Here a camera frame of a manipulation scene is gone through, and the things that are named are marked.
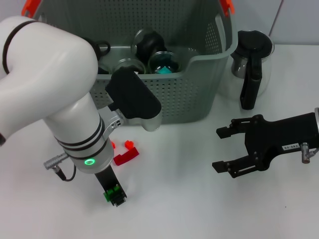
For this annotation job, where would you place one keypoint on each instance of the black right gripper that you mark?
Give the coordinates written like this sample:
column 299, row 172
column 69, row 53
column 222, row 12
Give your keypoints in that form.
column 281, row 139

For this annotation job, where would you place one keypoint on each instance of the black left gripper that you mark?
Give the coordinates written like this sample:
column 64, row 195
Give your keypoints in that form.
column 107, row 179

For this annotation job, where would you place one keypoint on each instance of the green toy brick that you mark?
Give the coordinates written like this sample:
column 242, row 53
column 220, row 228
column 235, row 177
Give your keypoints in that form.
column 111, row 193

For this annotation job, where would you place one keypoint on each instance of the teal square toy brick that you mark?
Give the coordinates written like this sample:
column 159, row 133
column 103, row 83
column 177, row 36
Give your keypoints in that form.
column 163, row 70

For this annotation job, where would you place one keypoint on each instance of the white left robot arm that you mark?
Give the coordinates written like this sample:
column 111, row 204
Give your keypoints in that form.
column 49, row 87

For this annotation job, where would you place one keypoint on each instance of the grey perforated storage bin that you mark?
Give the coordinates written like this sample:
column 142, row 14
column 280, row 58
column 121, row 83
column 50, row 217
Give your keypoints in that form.
column 187, row 87

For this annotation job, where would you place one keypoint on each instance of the long dark red toy brick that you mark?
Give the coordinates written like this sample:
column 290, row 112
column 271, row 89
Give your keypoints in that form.
column 125, row 157

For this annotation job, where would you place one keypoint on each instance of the small red toy brick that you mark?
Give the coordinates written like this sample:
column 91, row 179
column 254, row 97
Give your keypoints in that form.
column 128, row 144
column 113, row 145

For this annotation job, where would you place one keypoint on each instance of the glass coffee pot black lid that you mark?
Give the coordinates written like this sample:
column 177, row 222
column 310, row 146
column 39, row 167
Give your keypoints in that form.
column 254, row 44

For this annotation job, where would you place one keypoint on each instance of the black clay teapot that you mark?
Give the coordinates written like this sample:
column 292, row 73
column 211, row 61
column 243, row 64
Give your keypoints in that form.
column 102, row 48

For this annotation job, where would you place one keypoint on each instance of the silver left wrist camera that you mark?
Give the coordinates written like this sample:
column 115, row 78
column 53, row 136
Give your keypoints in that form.
column 134, row 99

